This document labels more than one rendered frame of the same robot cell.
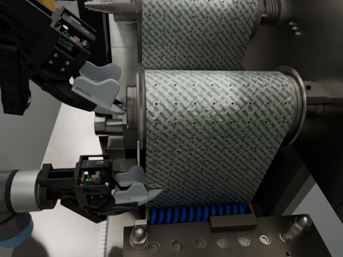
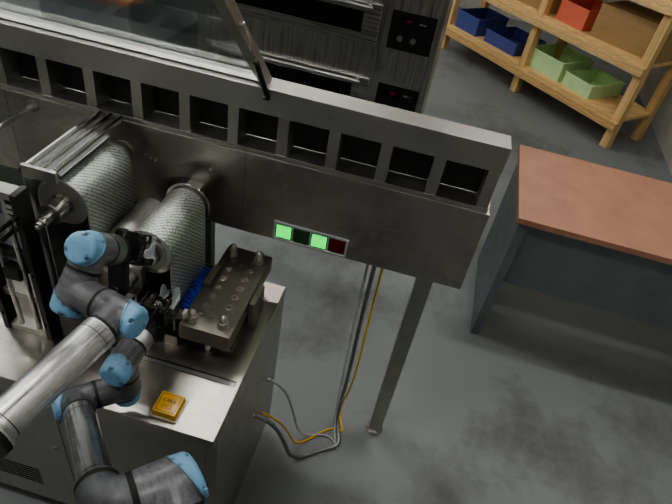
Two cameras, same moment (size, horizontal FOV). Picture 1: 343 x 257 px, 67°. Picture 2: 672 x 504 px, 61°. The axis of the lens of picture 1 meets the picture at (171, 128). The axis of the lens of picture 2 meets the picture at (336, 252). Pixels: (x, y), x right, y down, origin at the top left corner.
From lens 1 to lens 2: 1.38 m
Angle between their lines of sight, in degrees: 53
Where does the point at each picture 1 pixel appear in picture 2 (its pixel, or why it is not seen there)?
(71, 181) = (156, 311)
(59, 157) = not seen: hidden behind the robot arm
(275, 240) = (232, 266)
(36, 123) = not seen: outside the picture
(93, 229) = (148, 365)
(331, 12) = (174, 146)
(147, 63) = not seen: hidden behind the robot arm
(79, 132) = (25, 353)
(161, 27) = (96, 207)
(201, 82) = (168, 218)
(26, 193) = (146, 335)
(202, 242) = (212, 295)
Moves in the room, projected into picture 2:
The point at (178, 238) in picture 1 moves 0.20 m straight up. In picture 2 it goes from (203, 303) to (203, 255)
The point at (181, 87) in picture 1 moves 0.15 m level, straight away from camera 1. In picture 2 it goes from (166, 226) to (123, 207)
